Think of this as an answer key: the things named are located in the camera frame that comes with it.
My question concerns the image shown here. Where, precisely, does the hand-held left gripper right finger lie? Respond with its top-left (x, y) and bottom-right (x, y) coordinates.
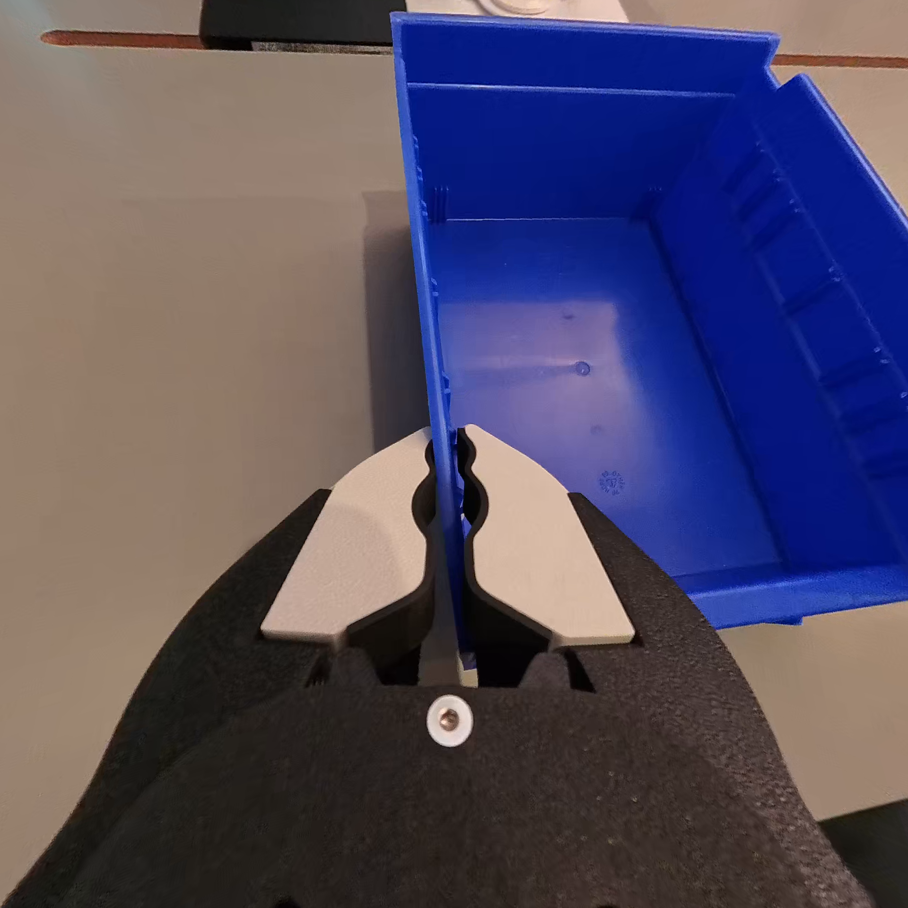
top-left (457, 424), bottom-right (637, 651)

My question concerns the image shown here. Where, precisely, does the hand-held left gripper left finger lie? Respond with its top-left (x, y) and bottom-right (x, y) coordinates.
top-left (261, 426), bottom-right (437, 650)

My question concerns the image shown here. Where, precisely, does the blue plastic bin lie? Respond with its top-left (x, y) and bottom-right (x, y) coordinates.
top-left (390, 10), bottom-right (908, 650)

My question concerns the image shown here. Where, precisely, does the black flat pad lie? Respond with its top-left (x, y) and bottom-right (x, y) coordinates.
top-left (200, 0), bottom-right (398, 51)

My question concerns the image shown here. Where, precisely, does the instruction sheet on stand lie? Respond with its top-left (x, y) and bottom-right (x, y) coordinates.
top-left (404, 0), bottom-right (629, 22)

